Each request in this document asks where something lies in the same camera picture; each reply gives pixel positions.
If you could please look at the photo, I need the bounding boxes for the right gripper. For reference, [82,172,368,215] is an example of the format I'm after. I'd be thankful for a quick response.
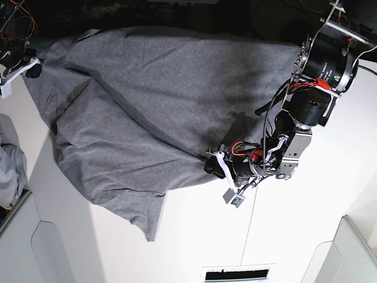
[1,48,45,83]

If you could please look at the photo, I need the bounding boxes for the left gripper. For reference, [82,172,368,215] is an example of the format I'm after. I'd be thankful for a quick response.
[204,143,276,190]

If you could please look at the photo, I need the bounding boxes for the grey t-shirt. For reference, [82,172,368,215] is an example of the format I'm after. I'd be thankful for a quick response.
[24,27,299,242]

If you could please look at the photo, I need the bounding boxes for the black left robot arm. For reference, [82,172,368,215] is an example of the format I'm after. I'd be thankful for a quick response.
[204,1,376,194]

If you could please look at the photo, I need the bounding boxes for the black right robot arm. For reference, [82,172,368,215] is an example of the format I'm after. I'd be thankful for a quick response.
[1,1,45,93]

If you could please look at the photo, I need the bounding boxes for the light grey cloth pile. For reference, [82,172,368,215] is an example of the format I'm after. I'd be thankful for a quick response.
[1,114,28,210]

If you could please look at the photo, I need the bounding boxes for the right white bin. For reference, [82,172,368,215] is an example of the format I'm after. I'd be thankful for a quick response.
[301,215,376,283]

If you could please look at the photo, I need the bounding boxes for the white bin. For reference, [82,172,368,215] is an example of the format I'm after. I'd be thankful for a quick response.
[1,192,45,283]
[301,215,376,283]

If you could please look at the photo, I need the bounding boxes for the left white bin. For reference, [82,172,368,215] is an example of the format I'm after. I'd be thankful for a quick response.
[1,192,45,283]

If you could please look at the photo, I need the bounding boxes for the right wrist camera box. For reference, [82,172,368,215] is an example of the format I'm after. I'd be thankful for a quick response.
[0,78,12,98]

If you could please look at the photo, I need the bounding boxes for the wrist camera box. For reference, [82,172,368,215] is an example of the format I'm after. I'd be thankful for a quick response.
[0,78,12,98]
[223,188,246,208]

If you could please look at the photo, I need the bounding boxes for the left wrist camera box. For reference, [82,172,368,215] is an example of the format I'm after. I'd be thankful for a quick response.
[223,188,246,208]

